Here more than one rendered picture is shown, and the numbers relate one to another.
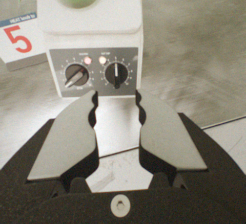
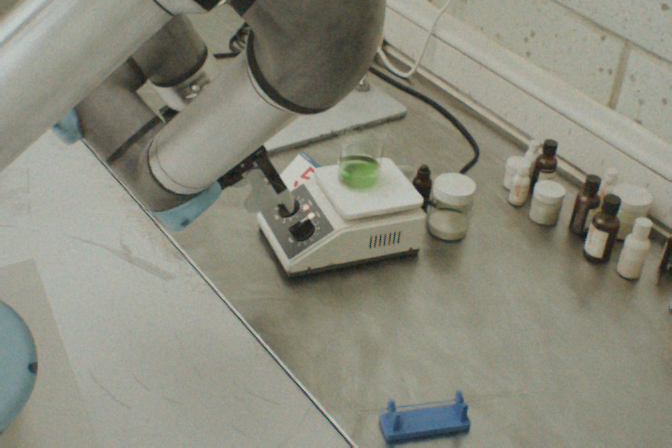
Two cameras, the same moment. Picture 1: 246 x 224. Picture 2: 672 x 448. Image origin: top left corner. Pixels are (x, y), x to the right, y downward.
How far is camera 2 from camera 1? 1.24 m
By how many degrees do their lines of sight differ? 59
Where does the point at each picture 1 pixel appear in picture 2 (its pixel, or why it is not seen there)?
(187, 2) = (438, 303)
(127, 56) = (323, 228)
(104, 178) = (163, 271)
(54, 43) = (310, 184)
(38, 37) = not seen: hidden behind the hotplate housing
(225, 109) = (312, 372)
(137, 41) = (339, 227)
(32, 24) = not seen: hidden behind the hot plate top
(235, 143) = (264, 397)
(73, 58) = (302, 199)
